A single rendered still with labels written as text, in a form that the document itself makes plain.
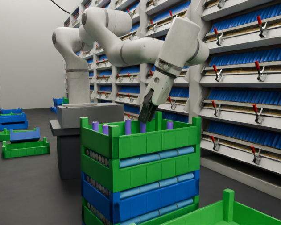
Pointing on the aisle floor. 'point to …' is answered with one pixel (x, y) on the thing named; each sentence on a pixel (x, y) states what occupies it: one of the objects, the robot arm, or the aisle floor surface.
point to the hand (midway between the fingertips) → (146, 115)
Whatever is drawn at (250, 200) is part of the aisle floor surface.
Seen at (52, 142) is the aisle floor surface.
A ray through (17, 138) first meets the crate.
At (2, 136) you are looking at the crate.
